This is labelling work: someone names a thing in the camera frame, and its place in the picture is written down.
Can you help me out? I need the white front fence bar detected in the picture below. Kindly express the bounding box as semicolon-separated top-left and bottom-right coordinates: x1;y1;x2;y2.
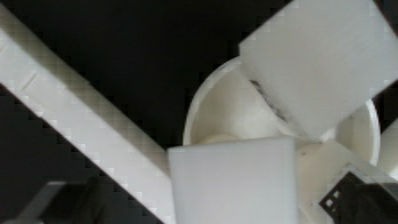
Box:
0;4;176;224

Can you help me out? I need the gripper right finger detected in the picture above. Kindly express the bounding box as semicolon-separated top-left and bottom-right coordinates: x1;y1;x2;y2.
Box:
334;181;398;224

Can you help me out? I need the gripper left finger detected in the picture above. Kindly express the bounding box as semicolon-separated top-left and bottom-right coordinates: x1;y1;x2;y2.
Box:
7;178;105;224

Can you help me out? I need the white round stool seat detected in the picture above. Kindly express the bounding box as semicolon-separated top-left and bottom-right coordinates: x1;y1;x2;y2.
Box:
183;60;381;166

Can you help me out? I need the white stool leg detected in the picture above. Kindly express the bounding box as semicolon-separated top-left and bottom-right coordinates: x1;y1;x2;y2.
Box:
169;137;299;224
297;140;398;224
240;0;398;139

